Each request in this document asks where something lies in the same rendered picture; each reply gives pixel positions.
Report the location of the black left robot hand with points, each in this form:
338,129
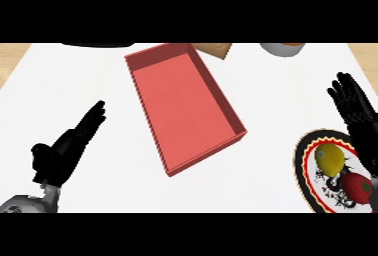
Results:
64,150

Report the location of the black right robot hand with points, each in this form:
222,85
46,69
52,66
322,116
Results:
356,110

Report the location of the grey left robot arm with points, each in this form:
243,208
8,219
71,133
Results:
30,201

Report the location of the red tomato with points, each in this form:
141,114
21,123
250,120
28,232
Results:
358,188

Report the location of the patterned round plate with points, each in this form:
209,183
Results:
315,186

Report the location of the red cardboard box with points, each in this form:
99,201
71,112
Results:
185,106

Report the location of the yellow lemon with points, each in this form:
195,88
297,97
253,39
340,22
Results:
330,160

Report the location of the grey round bowl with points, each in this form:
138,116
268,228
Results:
282,49

